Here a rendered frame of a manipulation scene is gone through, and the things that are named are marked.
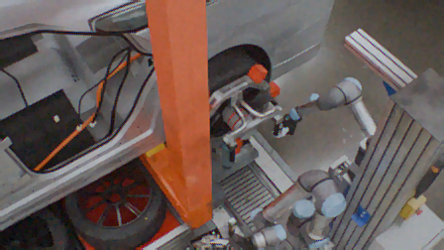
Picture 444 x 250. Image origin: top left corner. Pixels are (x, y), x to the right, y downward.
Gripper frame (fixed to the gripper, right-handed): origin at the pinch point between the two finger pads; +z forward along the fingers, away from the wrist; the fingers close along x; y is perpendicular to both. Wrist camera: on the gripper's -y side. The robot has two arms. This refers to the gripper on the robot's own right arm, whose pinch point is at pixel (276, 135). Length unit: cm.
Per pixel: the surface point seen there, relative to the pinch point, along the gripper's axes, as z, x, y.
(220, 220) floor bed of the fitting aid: 47, -18, -64
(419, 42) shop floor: -221, -40, -69
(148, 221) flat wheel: 94, -20, -19
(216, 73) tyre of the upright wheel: 19, -23, 51
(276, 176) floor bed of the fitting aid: -9, -19, -64
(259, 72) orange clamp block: -1.7, -10.1, 44.7
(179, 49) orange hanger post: 72, 45, 131
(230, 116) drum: 20.4, -16.7, 20.7
